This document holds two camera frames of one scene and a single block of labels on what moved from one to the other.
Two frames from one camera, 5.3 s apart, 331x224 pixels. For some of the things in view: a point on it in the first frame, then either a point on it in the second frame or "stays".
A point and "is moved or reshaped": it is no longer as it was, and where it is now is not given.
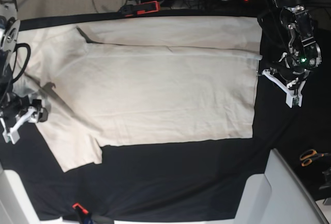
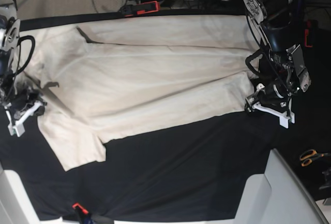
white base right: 279,196 stays
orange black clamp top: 130,10 stays
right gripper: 291,74 -> 275,96
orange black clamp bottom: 83,213 stays
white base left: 15,207 stays
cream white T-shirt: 118,81 is moved or reshaped
